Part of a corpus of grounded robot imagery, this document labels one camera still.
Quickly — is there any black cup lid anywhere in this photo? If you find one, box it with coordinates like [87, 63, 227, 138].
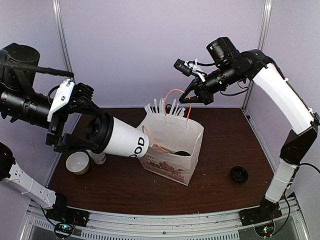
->
[173, 150, 190, 157]
[85, 113, 114, 154]

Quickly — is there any white printed paper bag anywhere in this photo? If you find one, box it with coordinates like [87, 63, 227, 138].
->
[138, 108, 204, 186]

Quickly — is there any single white paper cup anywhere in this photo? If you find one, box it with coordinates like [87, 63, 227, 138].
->
[102, 116, 150, 158]

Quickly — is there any stack of black cup lids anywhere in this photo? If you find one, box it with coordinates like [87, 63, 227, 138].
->
[230, 166, 249, 184]

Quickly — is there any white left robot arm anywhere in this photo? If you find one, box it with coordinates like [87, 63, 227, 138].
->
[0, 43, 115, 154]

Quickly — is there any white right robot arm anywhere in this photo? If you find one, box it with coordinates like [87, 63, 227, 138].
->
[173, 37, 320, 221]

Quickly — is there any white ceramic bowl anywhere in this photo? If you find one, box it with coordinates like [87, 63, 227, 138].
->
[65, 151, 90, 175]

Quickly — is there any bundle of wrapped white straws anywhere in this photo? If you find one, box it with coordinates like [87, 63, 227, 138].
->
[144, 98, 186, 117]

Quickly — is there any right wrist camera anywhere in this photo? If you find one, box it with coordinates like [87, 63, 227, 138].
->
[173, 58, 207, 82]

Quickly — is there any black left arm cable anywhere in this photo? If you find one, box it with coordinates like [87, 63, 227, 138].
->
[0, 62, 75, 78]

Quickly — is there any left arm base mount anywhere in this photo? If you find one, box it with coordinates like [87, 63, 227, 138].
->
[41, 207, 90, 239]

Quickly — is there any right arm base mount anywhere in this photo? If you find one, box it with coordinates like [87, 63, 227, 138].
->
[238, 206, 282, 238]

